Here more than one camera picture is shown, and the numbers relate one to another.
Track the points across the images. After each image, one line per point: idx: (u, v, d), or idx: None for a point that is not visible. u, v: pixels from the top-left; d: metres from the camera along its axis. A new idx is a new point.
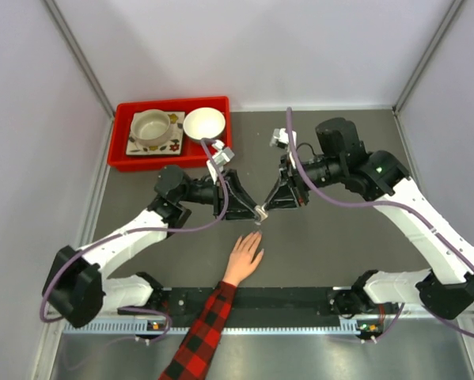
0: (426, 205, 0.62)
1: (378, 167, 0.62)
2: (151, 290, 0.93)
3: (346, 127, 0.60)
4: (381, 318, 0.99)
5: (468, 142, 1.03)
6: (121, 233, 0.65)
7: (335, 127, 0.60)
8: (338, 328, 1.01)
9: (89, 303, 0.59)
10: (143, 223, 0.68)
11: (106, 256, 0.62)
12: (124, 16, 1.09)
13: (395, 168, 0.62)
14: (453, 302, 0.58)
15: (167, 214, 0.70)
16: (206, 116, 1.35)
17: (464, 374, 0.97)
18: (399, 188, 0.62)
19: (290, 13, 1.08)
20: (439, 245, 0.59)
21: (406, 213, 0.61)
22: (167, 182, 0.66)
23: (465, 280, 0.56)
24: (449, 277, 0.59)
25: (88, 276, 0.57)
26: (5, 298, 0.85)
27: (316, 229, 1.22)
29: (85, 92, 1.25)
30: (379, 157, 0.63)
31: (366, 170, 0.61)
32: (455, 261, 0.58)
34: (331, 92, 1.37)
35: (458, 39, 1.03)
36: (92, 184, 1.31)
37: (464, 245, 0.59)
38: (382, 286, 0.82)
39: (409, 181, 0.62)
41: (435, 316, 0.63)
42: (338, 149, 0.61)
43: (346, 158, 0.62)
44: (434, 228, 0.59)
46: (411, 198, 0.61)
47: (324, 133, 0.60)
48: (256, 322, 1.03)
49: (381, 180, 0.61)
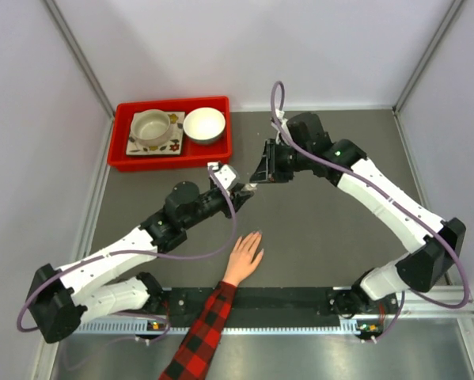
0: (384, 180, 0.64)
1: (337, 152, 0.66)
2: (147, 295, 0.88)
3: (309, 118, 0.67)
4: (381, 318, 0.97)
5: (468, 143, 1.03)
6: (104, 256, 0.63)
7: (300, 119, 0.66)
8: (338, 328, 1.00)
9: (63, 324, 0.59)
10: (131, 244, 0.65)
11: (82, 280, 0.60)
12: (124, 15, 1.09)
13: (354, 152, 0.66)
14: (422, 268, 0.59)
15: (160, 234, 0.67)
16: (206, 117, 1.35)
17: (464, 374, 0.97)
18: (357, 167, 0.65)
19: (290, 13, 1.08)
20: (397, 213, 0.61)
21: (364, 186, 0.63)
22: (180, 197, 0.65)
23: (426, 242, 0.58)
24: (413, 243, 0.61)
25: (60, 302, 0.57)
26: (5, 298, 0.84)
27: (315, 229, 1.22)
29: (85, 92, 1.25)
30: (341, 144, 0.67)
31: (327, 156, 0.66)
32: (414, 226, 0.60)
34: (331, 92, 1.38)
35: (458, 39, 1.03)
36: (92, 184, 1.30)
37: (422, 213, 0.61)
38: (376, 279, 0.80)
39: (366, 161, 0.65)
41: (415, 290, 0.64)
42: (304, 138, 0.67)
43: (312, 146, 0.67)
44: (391, 198, 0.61)
46: (369, 174, 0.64)
47: (291, 125, 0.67)
48: (256, 323, 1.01)
49: (339, 162, 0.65)
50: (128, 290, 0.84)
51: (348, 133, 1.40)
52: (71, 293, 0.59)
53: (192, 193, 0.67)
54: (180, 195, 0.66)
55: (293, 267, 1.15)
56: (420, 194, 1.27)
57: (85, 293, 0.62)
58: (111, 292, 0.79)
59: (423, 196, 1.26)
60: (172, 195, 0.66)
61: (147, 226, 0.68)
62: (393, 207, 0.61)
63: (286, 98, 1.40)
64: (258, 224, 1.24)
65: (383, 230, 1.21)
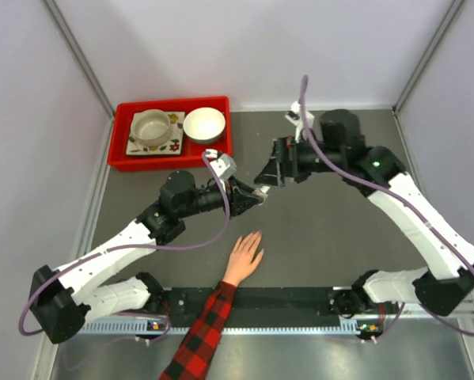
0: (423, 200, 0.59)
1: (376, 162, 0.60)
2: (147, 295, 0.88)
3: (348, 117, 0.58)
4: (381, 318, 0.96)
5: (468, 142, 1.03)
6: (101, 252, 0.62)
7: (338, 119, 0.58)
8: (338, 328, 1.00)
9: (68, 324, 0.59)
10: (129, 238, 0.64)
11: (81, 279, 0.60)
12: (124, 16, 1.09)
13: (392, 164, 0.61)
14: (448, 298, 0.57)
15: (157, 226, 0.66)
16: (206, 117, 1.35)
17: (464, 374, 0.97)
18: (395, 183, 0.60)
19: (290, 13, 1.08)
20: (434, 240, 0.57)
21: (401, 206, 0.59)
22: (176, 187, 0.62)
23: (459, 275, 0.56)
24: (442, 271, 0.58)
25: (61, 302, 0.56)
26: (5, 298, 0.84)
27: (316, 229, 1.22)
29: (85, 92, 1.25)
30: (378, 152, 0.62)
31: (364, 165, 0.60)
32: (449, 256, 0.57)
34: (331, 92, 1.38)
35: (458, 39, 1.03)
36: (92, 184, 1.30)
37: (458, 241, 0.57)
38: (382, 284, 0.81)
39: (405, 176, 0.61)
41: (428, 311, 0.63)
42: (339, 140, 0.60)
43: (347, 151, 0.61)
44: (429, 222, 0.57)
46: (407, 192, 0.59)
47: (327, 123, 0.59)
48: (256, 323, 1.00)
49: (378, 176, 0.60)
50: (130, 290, 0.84)
51: None
52: (72, 292, 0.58)
53: (188, 184, 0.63)
54: (175, 185, 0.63)
55: (293, 267, 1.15)
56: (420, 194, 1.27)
57: (85, 291, 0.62)
58: (114, 291, 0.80)
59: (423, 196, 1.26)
60: (167, 187, 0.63)
61: (143, 218, 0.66)
62: (430, 233, 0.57)
63: (286, 98, 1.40)
64: (258, 224, 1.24)
65: (383, 230, 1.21)
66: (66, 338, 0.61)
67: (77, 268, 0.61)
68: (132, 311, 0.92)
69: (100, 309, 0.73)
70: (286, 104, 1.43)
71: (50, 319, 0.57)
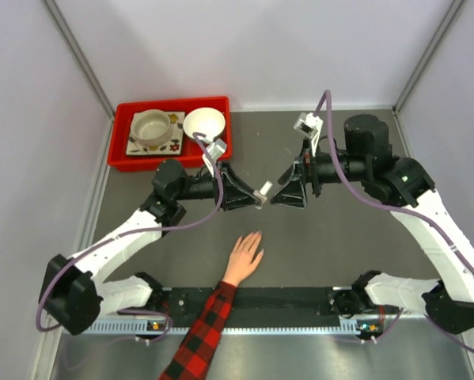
0: (449, 220, 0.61)
1: (404, 176, 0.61)
2: (150, 290, 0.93)
3: (378, 127, 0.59)
4: (381, 318, 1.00)
5: (468, 142, 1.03)
6: (113, 238, 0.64)
7: (367, 128, 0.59)
8: (338, 328, 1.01)
9: (85, 309, 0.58)
10: (137, 225, 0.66)
11: (98, 264, 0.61)
12: (124, 15, 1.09)
13: (421, 179, 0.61)
14: (464, 320, 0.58)
15: (161, 214, 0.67)
16: (206, 117, 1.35)
17: (464, 374, 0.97)
18: (422, 199, 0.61)
19: (290, 12, 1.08)
20: (456, 264, 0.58)
21: (426, 226, 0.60)
22: (164, 176, 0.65)
23: None
24: (460, 294, 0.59)
25: (81, 286, 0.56)
26: (5, 298, 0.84)
27: (316, 229, 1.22)
29: (85, 92, 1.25)
30: (405, 165, 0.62)
31: (392, 177, 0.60)
32: (471, 281, 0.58)
34: (331, 91, 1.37)
35: (458, 39, 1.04)
36: (92, 184, 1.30)
37: None
38: (385, 290, 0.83)
39: (434, 193, 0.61)
41: (438, 328, 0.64)
42: (366, 150, 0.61)
43: (373, 161, 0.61)
44: (455, 245, 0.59)
46: (434, 211, 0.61)
47: (354, 131, 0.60)
48: (256, 323, 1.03)
49: (405, 189, 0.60)
50: (134, 285, 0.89)
51: None
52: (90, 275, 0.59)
53: (177, 170, 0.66)
54: (163, 175, 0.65)
55: (293, 267, 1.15)
56: None
57: (100, 277, 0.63)
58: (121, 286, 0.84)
59: None
60: (157, 178, 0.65)
61: (146, 206, 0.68)
62: (453, 256, 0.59)
63: (286, 98, 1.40)
64: (258, 224, 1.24)
65: (383, 230, 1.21)
66: (81, 325, 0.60)
67: (91, 254, 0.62)
68: (136, 306, 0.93)
69: (111, 303, 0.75)
70: (286, 104, 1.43)
71: (67, 304, 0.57)
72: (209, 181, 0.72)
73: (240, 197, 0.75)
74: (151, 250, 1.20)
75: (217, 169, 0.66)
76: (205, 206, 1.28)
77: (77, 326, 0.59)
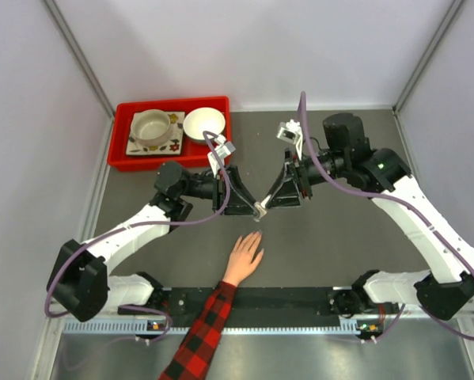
0: (426, 203, 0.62)
1: (380, 164, 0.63)
2: (152, 288, 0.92)
3: (352, 121, 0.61)
4: (381, 318, 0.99)
5: (468, 143, 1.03)
6: (125, 227, 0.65)
7: (342, 122, 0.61)
8: (338, 328, 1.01)
9: (95, 296, 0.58)
10: (146, 217, 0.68)
11: (109, 249, 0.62)
12: (124, 16, 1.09)
13: (397, 165, 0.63)
14: (449, 301, 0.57)
15: (169, 209, 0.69)
16: (206, 117, 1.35)
17: (464, 374, 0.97)
18: (400, 185, 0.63)
19: (291, 13, 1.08)
20: (437, 244, 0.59)
21: (405, 210, 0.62)
22: (167, 177, 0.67)
23: (461, 279, 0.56)
24: (445, 275, 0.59)
25: (93, 270, 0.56)
26: (5, 298, 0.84)
27: (315, 229, 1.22)
29: (85, 92, 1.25)
30: (383, 154, 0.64)
31: (369, 166, 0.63)
32: (452, 260, 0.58)
34: (331, 92, 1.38)
35: (458, 39, 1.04)
36: (92, 184, 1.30)
37: (461, 245, 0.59)
38: (382, 286, 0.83)
39: (410, 180, 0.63)
41: (431, 316, 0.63)
42: (343, 142, 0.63)
43: (351, 153, 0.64)
44: (433, 226, 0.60)
46: (411, 195, 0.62)
47: (331, 126, 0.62)
48: (256, 323, 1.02)
49: (381, 176, 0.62)
50: (138, 283, 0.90)
51: None
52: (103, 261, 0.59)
53: (176, 171, 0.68)
54: (165, 178, 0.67)
55: (293, 267, 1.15)
56: None
57: (111, 264, 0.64)
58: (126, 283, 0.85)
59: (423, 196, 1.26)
60: (158, 182, 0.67)
61: (156, 202, 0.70)
62: (434, 237, 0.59)
63: (286, 98, 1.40)
64: (258, 224, 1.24)
65: (383, 229, 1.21)
66: (89, 313, 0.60)
67: (103, 241, 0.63)
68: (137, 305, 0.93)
69: (116, 296, 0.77)
70: (286, 104, 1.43)
71: (77, 289, 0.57)
72: (212, 182, 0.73)
73: (238, 203, 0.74)
74: (151, 250, 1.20)
75: (223, 169, 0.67)
76: (206, 206, 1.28)
77: (86, 313, 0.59)
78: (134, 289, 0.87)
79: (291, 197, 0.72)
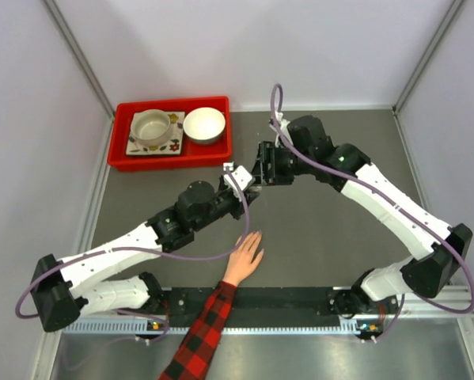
0: (390, 187, 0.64)
1: (341, 157, 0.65)
2: (148, 296, 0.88)
3: (311, 123, 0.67)
4: (381, 318, 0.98)
5: (468, 143, 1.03)
6: (106, 251, 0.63)
7: (302, 123, 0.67)
8: (338, 328, 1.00)
9: (60, 317, 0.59)
10: (135, 241, 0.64)
11: (82, 274, 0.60)
12: (124, 17, 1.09)
13: (357, 157, 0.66)
14: (429, 276, 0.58)
15: (166, 232, 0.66)
16: (206, 116, 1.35)
17: (464, 374, 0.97)
18: (362, 172, 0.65)
19: (291, 12, 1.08)
20: (404, 220, 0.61)
21: (369, 193, 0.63)
22: (194, 195, 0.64)
23: (434, 251, 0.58)
24: (420, 251, 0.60)
25: (58, 294, 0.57)
26: (5, 298, 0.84)
27: (314, 228, 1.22)
29: (85, 92, 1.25)
30: (344, 149, 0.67)
31: (330, 161, 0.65)
32: (420, 233, 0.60)
34: (331, 92, 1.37)
35: (458, 39, 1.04)
36: (92, 184, 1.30)
37: (429, 219, 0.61)
38: (377, 281, 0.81)
39: (371, 167, 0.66)
41: (419, 295, 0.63)
42: (305, 143, 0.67)
43: (316, 151, 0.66)
44: (397, 204, 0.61)
46: (373, 180, 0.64)
47: (293, 129, 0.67)
48: (255, 322, 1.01)
49: (342, 167, 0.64)
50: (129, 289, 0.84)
51: (347, 133, 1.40)
52: (70, 286, 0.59)
53: (207, 194, 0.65)
54: (193, 194, 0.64)
55: (293, 267, 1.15)
56: (420, 194, 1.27)
57: (85, 286, 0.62)
58: (113, 289, 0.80)
59: (423, 196, 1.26)
60: (186, 194, 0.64)
61: (153, 222, 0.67)
62: (399, 214, 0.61)
63: (286, 98, 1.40)
64: (258, 224, 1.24)
65: (383, 229, 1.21)
66: (58, 328, 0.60)
67: (79, 263, 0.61)
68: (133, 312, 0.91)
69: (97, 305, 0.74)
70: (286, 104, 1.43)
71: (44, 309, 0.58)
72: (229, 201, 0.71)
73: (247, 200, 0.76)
74: None
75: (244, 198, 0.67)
76: None
77: (54, 327, 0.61)
78: (121, 296, 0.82)
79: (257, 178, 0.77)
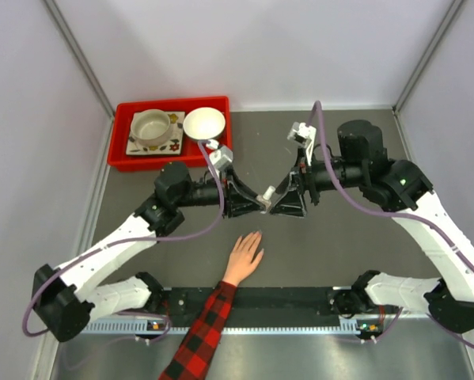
0: (449, 222, 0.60)
1: (403, 180, 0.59)
2: (148, 294, 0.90)
3: (371, 132, 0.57)
4: (381, 318, 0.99)
5: (468, 143, 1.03)
6: (100, 248, 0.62)
7: (360, 132, 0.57)
8: (338, 328, 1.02)
9: (70, 321, 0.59)
10: (129, 233, 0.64)
11: (84, 275, 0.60)
12: (124, 17, 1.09)
13: (419, 180, 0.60)
14: (466, 319, 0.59)
15: (156, 219, 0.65)
16: (206, 117, 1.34)
17: (464, 374, 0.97)
18: (422, 203, 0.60)
19: (290, 12, 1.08)
20: (459, 264, 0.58)
21: (428, 229, 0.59)
22: (171, 178, 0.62)
23: None
24: (464, 295, 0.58)
25: (65, 300, 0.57)
26: (5, 298, 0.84)
27: (316, 229, 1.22)
29: (85, 92, 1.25)
30: (403, 168, 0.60)
31: (389, 180, 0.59)
32: None
34: (331, 91, 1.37)
35: (458, 39, 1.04)
36: (92, 184, 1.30)
37: None
38: (387, 290, 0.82)
39: (432, 195, 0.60)
41: (442, 327, 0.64)
42: (362, 154, 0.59)
43: (369, 165, 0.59)
44: (456, 247, 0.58)
46: (434, 213, 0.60)
47: (347, 137, 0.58)
48: (255, 322, 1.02)
49: (403, 192, 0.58)
50: (130, 288, 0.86)
51: None
52: (74, 290, 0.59)
53: (181, 173, 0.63)
54: (169, 177, 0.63)
55: (293, 267, 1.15)
56: None
57: (89, 287, 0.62)
58: (115, 290, 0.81)
59: None
60: (161, 179, 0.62)
61: (142, 211, 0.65)
62: (455, 257, 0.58)
63: (286, 97, 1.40)
64: (259, 224, 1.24)
65: (383, 229, 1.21)
66: (69, 332, 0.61)
67: (77, 265, 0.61)
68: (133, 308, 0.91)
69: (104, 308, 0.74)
70: (286, 104, 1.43)
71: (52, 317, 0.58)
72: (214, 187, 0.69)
73: (242, 207, 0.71)
74: (150, 250, 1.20)
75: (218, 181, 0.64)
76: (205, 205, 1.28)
77: (66, 333, 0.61)
78: (125, 296, 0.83)
79: (295, 206, 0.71)
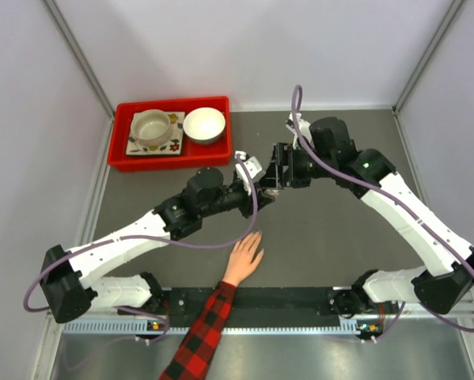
0: (414, 198, 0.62)
1: (365, 163, 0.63)
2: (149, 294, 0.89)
3: (335, 125, 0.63)
4: (381, 318, 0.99)
5: (468, 142, 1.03)
6: (113, 240, 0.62)
7: (327, 126, 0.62)
8: (338, 328, 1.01)
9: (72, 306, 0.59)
10: (144, 229, 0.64)
11: (91, 264, 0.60)
12: (123, 17, 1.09)
13: (382, 165, 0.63)
14: (446, 294, 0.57)
15: (174, 220, 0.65)
16: (206, 116, 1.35)
17: (464, 374, 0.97)
18: (387, 182, 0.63)
19: (290, 13, 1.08)
20: (426, 236, 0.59)
21: (392, 204, 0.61)
22: (204, 180, 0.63)
23: (453, 270, 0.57)
24: (437, 268, 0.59)
25: (67, 284, 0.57)
26: (5, 298, 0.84)
27: (315, 228, 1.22)
29: (85, 91, 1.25)
30: (368, 154, 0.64)
31: (354, 166, 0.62)
32: (442, 251, 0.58)
34: (331, 92, 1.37)
35: (457, 39, 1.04)
36: (92, 184, 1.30)
37: (451, 237, 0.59)
38: (382, 285, 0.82)
39: (396, 176, 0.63)
41: (430, 309, 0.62)
42: (328, 146, 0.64)
43: (337, 155, 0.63)
44: (421, 218, 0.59)
46: (397, 191, 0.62)
47: (316, 131, 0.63)
48: (255, 322, 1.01)
49: (366, 175, 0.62)
50: (133, 286, 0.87)
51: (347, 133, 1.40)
52: (79, 276, 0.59)
53: (216, 180, 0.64)
54: (203, 180, 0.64)
55: (293, 267, 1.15)
56: (420, 191, 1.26)
57: (94, 277, 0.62)
58: (119, 284, 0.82)
59: (423, 196, 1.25)
60: (195, 180, 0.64)
61: (161, 210, 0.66)
62: (422, 229, 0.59)
63: (286, 98, 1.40)
64: (259, 224, 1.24)
65: (383, 230, 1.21)
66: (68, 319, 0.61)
67: (88, 252, 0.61)
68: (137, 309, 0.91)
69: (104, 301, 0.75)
70: (286, 104, 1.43)
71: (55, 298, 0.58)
72: (239, 193, 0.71)
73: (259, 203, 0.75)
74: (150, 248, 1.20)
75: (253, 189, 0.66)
76: None
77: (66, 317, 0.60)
78: (127, 291, 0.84)
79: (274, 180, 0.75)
